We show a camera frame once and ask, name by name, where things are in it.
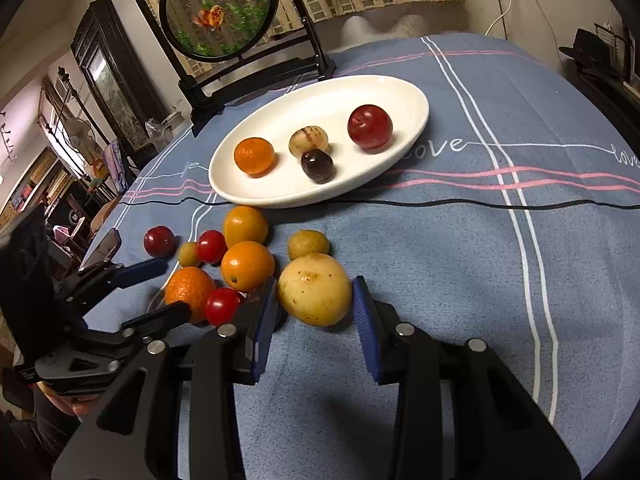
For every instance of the white kettle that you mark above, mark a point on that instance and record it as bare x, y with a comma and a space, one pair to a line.
171, 121

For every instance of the white oval plate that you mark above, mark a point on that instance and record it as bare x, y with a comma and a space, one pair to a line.
280, 191

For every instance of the large yellow pear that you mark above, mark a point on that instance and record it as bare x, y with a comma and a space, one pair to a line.
314, 296

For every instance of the black smartphone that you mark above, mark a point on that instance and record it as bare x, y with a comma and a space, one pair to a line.
102, 249

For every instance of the pale striped round fruit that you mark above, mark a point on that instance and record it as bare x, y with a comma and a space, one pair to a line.
309, 140

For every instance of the small red plum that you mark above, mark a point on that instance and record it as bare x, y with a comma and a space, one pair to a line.
160, 241

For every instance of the dark purple plum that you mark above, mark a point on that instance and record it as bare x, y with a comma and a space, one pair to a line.
317, 166

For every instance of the black hat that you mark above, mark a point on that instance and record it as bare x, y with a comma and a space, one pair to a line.
587, 46

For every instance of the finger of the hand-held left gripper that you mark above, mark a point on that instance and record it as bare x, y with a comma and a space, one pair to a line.
142, 269
160, 317

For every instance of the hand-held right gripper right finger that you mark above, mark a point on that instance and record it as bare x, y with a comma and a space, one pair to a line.
367, 330

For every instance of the white standing fan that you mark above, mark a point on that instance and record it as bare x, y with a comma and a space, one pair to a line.
80, 132

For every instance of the small green fruit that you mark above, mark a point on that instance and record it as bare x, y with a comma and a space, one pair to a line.
189, 255

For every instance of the smooth orange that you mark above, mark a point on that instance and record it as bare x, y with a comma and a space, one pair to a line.
245, 224
247, 265

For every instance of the round goldfish screen black stand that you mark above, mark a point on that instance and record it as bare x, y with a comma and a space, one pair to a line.
220, 10

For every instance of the carved dark wood frame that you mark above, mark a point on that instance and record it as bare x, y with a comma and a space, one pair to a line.
90, 30

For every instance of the white fluffy cushion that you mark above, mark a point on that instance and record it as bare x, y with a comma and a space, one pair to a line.
380, 27

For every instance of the small yellow-green fruit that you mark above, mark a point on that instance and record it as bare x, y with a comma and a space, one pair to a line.
308, 244

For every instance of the black desk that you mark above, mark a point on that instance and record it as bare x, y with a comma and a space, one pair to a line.
610, 95

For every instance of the clear plastic bag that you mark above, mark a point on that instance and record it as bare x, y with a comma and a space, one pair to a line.
152, 129

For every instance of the red cherry tomato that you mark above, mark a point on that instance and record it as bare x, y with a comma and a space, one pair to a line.
223, 306
211, 247

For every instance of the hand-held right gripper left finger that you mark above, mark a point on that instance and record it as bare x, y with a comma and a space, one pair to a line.
265, 325

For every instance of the person's left hand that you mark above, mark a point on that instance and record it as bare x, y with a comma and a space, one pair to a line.
75, 402

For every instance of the large red plum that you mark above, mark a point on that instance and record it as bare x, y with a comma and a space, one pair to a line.
370, 126

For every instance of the orange mandarin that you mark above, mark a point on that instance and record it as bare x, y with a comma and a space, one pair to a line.
254, 156
190, 290

